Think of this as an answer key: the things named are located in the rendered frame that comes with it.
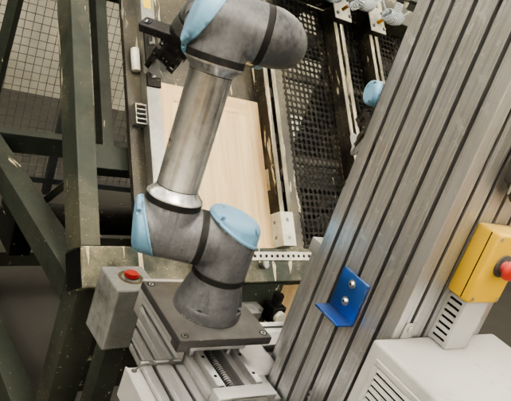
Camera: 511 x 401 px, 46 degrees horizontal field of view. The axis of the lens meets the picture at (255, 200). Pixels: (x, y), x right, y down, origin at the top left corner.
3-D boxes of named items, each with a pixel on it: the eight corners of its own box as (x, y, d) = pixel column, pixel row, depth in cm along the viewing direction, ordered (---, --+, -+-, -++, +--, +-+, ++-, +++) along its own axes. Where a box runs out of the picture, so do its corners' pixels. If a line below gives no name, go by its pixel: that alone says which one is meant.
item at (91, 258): (66, 293, 172) (81, 289, 164) (64, 252, 175) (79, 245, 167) (481, 277, 310) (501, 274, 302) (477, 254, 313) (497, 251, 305)
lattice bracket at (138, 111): (132, 126, 193) (136, 122, 190) (130, 106, 194) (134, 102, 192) (143, 127, 195) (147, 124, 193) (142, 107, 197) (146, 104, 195)
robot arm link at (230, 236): (251, 289, 125) (271, 231, 121) (189, 276, 121) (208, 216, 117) (241, 262, 136) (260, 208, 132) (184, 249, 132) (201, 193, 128)
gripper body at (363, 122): (369, 124, 203) (392, 99, 195) (379, 143, 198) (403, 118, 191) (353, 120, 199) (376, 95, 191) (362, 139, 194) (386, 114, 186)
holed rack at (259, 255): (239, 260, 200) (240, 260, 200) (238, 251, 201) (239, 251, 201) (498, 259, 304) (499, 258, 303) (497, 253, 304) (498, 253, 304)
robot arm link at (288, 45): (336, 21, 111) (267, 35, 157) (282, 1, 107) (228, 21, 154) (317, 82, 112) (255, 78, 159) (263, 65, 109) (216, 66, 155)
